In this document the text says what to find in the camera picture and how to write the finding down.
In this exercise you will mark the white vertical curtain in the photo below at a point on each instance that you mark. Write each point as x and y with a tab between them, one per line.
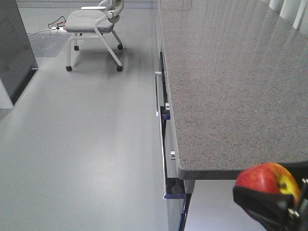
294	12

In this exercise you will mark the silver drawer handle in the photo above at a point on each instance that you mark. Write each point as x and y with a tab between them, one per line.
162	103

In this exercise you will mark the red yellow apple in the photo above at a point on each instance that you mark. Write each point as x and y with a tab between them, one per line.
271	178

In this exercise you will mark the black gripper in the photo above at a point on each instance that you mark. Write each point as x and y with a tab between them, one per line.
278	212

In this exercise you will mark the power strip with cables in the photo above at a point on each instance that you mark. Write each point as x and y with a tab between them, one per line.
56	25

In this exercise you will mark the white office chair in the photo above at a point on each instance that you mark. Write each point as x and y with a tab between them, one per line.
92	22

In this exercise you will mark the grey fridge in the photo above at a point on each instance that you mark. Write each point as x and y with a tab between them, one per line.
17	61

